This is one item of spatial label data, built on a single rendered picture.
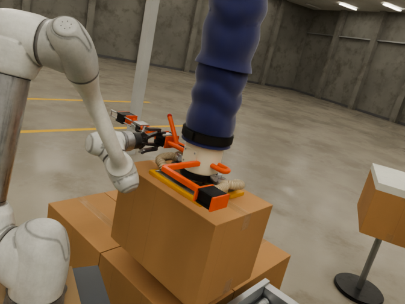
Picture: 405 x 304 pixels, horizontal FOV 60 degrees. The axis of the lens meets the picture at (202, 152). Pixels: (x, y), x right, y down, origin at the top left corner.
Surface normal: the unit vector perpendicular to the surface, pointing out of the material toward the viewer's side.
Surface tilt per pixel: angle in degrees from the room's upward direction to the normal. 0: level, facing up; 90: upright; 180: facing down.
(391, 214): 90
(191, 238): 90
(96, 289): 0
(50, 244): 63
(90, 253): 90
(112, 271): 90
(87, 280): 0
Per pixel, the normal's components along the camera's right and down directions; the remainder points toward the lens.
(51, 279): 0.66, 0.29
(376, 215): -0.37, 0.20
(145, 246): -0.67, 0.07
